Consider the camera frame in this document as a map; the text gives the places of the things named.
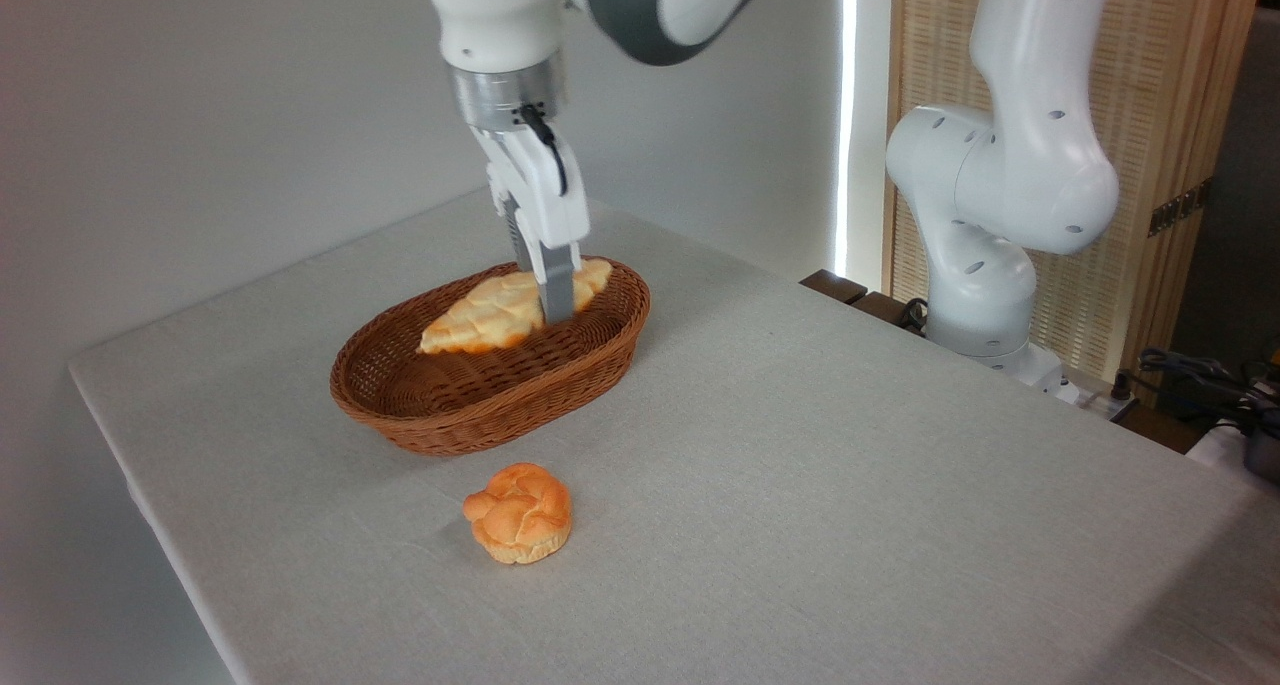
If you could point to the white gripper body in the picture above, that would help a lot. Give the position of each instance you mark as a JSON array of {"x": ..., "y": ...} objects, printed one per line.
[{"x": 540, "y": 190}]

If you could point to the long leaf-shaped bread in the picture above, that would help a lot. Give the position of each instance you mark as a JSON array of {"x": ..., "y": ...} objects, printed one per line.
[{"x": 480, "y": 315}]

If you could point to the wooden woven folding screen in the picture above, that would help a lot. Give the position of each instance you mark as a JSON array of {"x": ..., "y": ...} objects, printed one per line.
[{"x": 1170, "y": 65}]

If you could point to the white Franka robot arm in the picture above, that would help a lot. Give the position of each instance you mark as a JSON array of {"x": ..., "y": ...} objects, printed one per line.
[{"x": 1020, "y": 165}]

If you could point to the round knotted bread roll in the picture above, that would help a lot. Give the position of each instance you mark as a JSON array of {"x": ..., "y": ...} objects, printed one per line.
[{"x": 520, "y": 520}]

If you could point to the black screen hinge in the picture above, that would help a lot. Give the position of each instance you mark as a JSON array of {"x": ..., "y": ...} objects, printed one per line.
[{"x": 1180, "y": 207}]

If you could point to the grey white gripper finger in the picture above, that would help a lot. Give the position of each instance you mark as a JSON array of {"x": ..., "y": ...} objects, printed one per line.
[
  {"x": 520, "y": 245},
  {"x": 557, "y": 285}
]

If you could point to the brown woven wicker basket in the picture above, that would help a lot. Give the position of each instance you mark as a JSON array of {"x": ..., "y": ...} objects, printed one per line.
[{"x": 450, "y": 410}]

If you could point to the grey tablecloth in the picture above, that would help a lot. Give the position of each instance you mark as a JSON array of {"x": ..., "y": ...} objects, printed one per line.
[{"x": 850, "y": 515}]

